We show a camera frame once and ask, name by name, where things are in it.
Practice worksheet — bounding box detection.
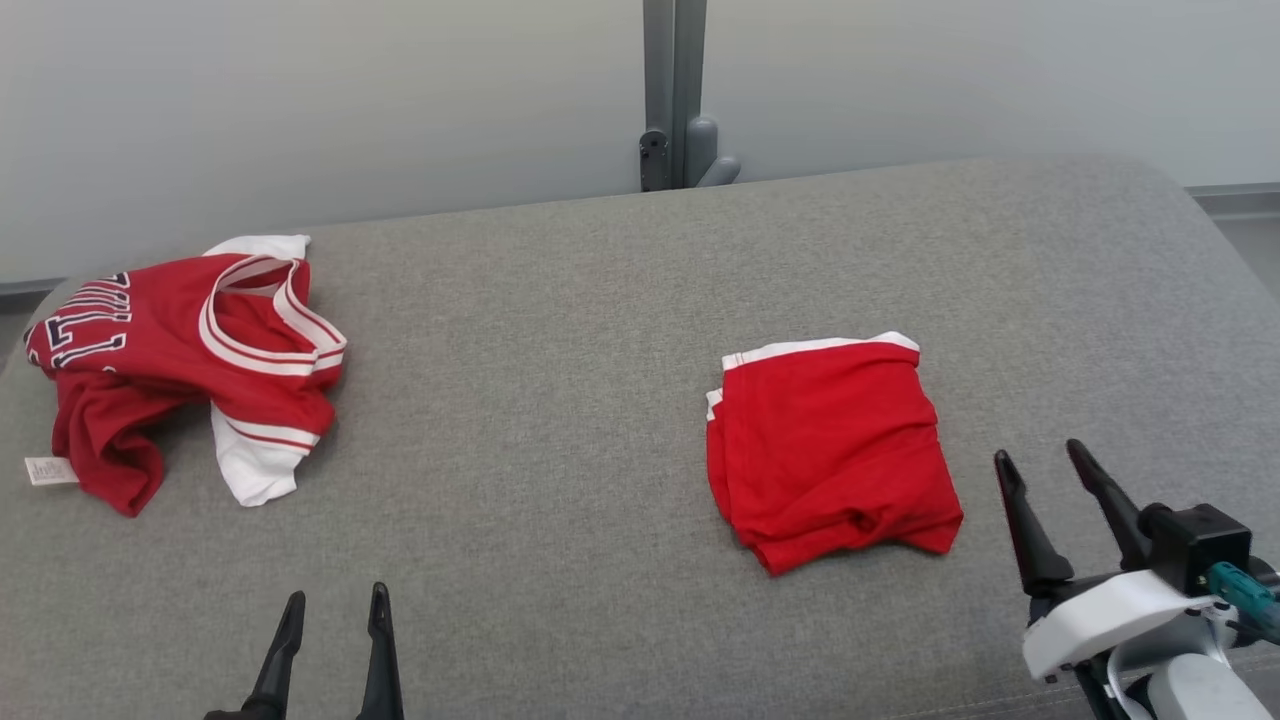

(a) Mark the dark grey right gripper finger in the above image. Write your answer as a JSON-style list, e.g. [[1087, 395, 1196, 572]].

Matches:
[[1066, 438, 1151, 571], [993, 450, 1076, 598]]

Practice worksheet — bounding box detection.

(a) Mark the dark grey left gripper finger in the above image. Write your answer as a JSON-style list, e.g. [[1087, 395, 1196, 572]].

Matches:
[[357, 582, 404, 720], [205, 590, 306, 720]]

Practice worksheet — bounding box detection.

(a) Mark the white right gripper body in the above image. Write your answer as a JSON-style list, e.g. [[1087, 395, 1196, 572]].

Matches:
[[1022, 570, 1231, 681]]

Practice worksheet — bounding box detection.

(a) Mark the red shorts white waistband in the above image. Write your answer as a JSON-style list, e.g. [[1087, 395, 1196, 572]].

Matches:
[[705, 332, 964, 577]]

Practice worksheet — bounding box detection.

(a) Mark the red white Bulls jersey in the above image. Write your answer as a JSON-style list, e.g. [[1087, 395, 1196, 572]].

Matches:
[[24, 235, 348, 518]]

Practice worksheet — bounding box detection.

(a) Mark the grey fabric sofa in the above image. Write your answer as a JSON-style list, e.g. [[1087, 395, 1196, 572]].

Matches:
[[0, 155, 1280, 720]]

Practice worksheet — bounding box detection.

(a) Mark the teal right camera cable plug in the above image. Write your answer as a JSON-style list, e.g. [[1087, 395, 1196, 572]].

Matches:
[[1205, 562, 1280, 643]]

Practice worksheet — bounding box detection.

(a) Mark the grey metal frame post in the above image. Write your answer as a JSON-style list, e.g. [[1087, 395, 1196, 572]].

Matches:
[[639, 0, 742, 193]]

